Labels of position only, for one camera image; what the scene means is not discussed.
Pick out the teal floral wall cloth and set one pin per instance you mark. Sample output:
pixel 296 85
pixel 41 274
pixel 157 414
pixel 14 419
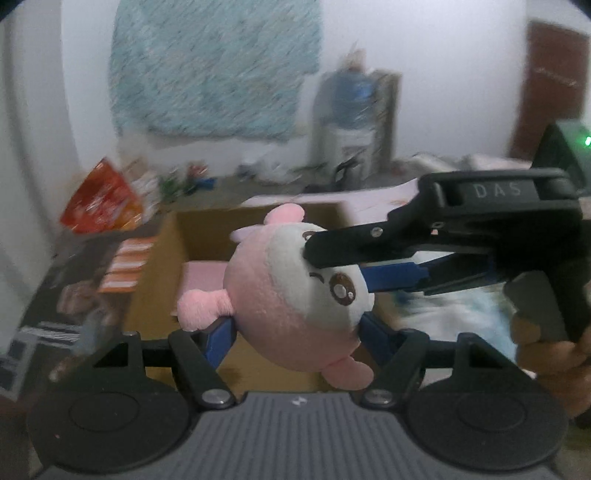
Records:
pixel 207 69

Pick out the white water dispenser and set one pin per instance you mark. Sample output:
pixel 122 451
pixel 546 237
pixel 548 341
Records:
pixel 341 147

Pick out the dark printed carton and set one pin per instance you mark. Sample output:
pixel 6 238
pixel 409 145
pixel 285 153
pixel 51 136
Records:
pixel 55 286

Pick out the white plastic bag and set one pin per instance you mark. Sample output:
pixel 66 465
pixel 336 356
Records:
pixel 452 314

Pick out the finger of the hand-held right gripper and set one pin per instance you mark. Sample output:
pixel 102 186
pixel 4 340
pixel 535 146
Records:
pixel 351 244
pixel 397 277

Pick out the pink sponge cloth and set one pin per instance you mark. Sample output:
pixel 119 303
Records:
pixel 203 277

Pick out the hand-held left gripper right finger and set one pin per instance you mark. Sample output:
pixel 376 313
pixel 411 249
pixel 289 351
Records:
pixel 376 339

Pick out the white printed bag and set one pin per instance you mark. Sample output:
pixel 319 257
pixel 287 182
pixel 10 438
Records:
pixel 145 189

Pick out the red snack bag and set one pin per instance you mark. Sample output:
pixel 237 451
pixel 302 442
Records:
pixel 99 198

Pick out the person's right hand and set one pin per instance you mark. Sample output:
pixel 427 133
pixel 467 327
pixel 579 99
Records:
pixel 558 369

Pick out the brown cardboard box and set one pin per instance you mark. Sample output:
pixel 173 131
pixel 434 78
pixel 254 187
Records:
pixel 203 240

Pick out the pink plush toy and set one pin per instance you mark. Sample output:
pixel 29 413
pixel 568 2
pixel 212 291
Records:
pixel 286 295

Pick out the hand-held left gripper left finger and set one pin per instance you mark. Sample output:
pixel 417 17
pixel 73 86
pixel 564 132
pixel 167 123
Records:
pixel 217 341

